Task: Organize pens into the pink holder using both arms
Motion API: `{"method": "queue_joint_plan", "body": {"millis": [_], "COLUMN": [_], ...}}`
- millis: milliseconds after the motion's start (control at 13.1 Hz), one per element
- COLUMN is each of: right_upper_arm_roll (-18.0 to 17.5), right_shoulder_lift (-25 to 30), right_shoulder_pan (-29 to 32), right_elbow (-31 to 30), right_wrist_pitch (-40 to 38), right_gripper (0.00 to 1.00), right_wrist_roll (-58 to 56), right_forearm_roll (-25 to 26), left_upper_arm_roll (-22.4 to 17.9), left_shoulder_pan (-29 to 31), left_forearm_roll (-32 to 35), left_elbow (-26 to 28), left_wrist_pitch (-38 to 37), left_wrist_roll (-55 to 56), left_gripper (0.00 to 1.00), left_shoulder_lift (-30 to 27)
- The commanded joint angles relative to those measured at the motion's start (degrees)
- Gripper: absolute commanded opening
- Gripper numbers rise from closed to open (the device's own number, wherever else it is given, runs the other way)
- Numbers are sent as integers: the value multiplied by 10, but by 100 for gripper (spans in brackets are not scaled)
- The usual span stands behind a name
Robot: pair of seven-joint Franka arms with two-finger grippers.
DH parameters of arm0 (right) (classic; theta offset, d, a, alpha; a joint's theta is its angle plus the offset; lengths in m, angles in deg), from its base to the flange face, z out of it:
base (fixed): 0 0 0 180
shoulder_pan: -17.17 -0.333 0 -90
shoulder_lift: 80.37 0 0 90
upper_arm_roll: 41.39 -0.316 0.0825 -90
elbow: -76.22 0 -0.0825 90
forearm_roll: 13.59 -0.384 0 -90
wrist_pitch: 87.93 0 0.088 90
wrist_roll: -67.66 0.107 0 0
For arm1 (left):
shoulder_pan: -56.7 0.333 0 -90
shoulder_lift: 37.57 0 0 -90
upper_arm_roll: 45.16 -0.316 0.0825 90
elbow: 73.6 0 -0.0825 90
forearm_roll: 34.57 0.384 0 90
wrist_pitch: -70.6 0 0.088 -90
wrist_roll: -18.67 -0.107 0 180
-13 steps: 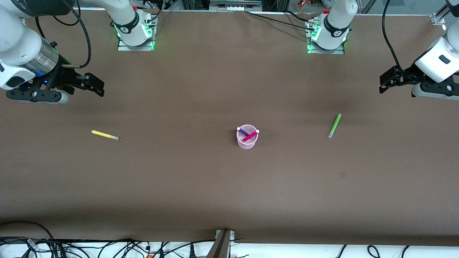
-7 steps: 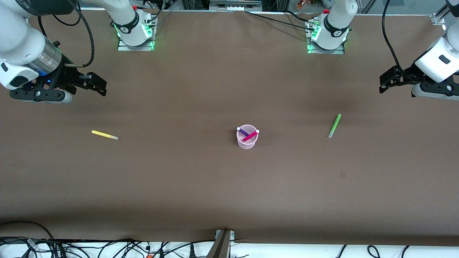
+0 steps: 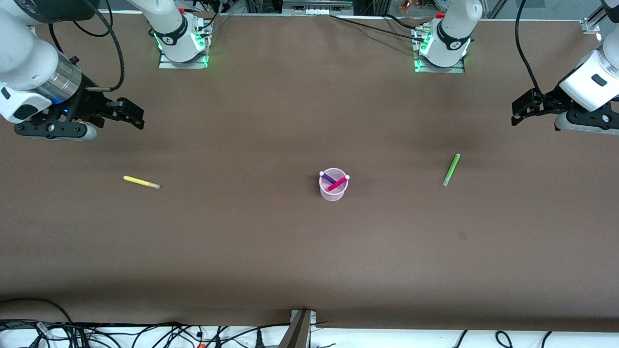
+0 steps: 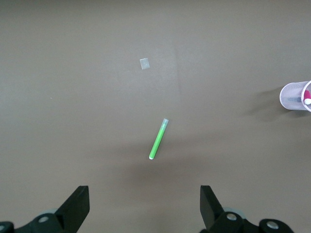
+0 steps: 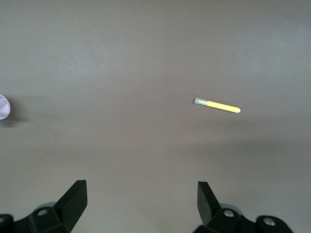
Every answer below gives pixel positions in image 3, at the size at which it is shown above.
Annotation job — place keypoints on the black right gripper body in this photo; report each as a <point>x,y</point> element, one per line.
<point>88,104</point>

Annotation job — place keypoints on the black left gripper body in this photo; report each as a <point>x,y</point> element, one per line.
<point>550,101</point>

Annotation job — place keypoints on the pink marker pen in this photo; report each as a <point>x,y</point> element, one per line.
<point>339,183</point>

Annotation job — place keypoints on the purple marker pen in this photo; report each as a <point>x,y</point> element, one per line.
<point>329,178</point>

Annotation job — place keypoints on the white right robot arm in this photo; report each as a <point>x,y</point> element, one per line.
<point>24,53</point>

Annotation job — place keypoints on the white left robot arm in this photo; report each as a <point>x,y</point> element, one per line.
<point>590,82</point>

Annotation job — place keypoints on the yellow marker pen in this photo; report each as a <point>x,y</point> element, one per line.
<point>140,181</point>

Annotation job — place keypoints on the green marker pen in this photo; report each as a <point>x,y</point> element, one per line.
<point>451,169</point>

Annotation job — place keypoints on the pink plastic cup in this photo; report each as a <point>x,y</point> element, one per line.
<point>333,194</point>

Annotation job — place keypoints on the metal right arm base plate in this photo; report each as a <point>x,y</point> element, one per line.
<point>167,64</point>

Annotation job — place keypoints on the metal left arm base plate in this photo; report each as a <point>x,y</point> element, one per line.
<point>457,69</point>

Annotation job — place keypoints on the metal frame post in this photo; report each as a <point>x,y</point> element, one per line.
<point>297,333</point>

